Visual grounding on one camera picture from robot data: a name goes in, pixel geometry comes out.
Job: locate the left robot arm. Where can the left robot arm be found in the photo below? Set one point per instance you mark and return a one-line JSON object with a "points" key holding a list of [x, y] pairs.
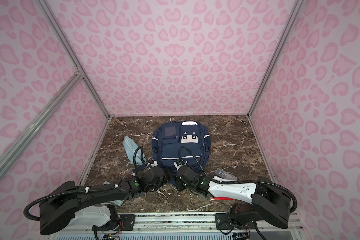
{"points": [[61, 205]]}

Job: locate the aluminium frame corner post left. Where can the aluminium frame corner post left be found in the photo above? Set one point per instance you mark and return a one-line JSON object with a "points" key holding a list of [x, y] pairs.
{"points": [[67, 46]]}

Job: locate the red card box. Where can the red card box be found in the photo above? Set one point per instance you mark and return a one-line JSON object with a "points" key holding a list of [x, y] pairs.
{"points": [[221, 199]]}

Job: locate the navy blue student backpack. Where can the navy blue student backpack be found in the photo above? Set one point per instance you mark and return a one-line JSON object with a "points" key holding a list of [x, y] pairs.
{"points": [[189, 139]]}

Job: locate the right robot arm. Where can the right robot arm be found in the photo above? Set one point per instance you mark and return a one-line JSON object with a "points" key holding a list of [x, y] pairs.
{"points": [[262, 200]]}

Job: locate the grey calculator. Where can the grey calculator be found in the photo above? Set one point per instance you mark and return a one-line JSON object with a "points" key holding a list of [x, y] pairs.
{"points": [[117, 202]]}

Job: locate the aluminium frame corner post right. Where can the aluminium frame corner post right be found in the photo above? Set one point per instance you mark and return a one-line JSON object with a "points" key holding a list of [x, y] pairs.
{"points": [[283, 39]]}

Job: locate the clear plastic pen case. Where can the clear plastic pen case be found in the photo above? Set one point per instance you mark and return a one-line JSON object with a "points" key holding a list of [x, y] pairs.
{"points": [[225, 175]]}

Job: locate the teal water bottle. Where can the teal water bottle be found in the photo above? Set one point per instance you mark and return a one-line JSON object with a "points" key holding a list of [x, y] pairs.
{"points": [[130, 147]]}

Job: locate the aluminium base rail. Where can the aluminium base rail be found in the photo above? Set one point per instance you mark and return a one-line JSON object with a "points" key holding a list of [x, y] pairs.
{"points": [[184, 226]]}

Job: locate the aluminium diagonal frame bar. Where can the aluminium diagonal frame bar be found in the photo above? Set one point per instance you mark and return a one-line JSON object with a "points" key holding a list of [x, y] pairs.
{"points": [[17, 148]]}

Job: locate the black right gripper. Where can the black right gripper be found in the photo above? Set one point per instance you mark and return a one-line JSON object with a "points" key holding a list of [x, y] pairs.
{"points": [[178, 185]]}

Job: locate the aluminium frame corner post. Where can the aluminium frame corner post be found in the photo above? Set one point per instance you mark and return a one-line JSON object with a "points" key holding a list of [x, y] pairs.
{"points": [[67, 46], [283, 39]]}

